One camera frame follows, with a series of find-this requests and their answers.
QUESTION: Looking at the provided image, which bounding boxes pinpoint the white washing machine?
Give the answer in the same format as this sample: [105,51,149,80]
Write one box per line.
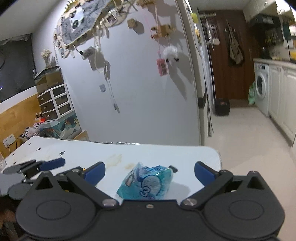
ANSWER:
[254,62,269,117]

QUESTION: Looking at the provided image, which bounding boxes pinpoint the light blue tissue pack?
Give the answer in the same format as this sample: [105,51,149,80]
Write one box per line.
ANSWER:
[116,162,174,200]

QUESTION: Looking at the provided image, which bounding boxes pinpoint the hanging brown bag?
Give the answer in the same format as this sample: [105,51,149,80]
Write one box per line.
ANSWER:
[227,22,245,66]

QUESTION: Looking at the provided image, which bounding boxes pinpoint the person left hand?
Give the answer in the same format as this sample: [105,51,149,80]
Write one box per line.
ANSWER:
[0,203,16,230]

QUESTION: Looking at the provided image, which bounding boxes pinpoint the white plush sheep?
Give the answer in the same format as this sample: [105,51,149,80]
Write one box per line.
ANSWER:
[163,45,179,63]

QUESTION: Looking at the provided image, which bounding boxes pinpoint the wall photo collage map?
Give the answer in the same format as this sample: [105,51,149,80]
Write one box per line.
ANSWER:
[53,1,135,58]

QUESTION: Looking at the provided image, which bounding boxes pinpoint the green bag on floor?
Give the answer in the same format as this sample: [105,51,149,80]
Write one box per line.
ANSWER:
[248,82,255,105]

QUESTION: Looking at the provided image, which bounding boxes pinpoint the white drawer organizer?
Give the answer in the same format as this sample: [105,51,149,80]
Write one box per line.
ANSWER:
[37,83,74,121]

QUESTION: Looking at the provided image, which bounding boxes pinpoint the glass terrarium tank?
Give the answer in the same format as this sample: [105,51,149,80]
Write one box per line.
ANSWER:
[34,66,64,94]

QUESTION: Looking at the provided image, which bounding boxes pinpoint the black floor box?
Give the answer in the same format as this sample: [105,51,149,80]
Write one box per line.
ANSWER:
[214,98,230,116]

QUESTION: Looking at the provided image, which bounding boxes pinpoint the white refrigerator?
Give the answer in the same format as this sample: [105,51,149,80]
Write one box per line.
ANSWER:
[176,1,214,146]

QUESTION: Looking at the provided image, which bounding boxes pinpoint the white kitchen cabinets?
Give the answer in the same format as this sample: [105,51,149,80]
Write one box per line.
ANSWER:
[269,65,295,143]

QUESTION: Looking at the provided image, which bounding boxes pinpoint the pink hanging tag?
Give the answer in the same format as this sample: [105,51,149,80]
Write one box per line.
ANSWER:
[157,58,168,76]

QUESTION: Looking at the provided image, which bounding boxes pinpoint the dark brown door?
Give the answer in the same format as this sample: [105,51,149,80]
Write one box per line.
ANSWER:
[199,10,259,100]

